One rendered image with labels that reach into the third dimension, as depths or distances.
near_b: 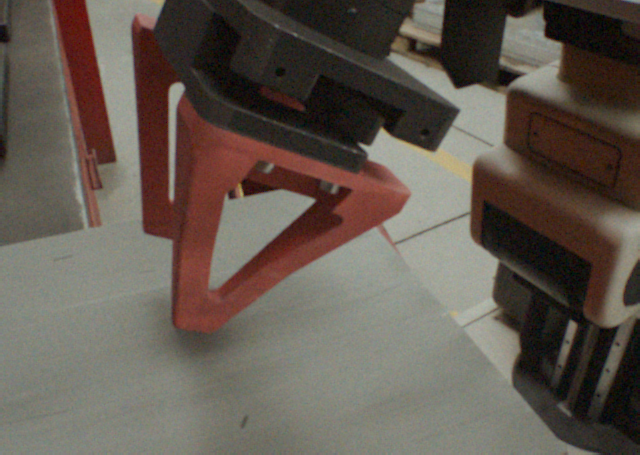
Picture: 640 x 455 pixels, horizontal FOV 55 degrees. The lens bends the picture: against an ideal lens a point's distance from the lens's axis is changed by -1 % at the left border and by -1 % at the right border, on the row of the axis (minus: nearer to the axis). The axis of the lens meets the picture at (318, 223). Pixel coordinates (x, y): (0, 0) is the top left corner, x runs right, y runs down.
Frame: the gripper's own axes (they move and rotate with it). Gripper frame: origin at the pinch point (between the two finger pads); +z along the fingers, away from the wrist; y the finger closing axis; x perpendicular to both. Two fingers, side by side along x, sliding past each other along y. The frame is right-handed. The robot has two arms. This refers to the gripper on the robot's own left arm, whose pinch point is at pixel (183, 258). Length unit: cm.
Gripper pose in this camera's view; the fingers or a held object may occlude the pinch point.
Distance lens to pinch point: 22.2
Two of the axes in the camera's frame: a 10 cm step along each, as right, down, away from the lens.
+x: 8.1, 2.2, 5.5
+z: -4.6, 8.2, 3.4
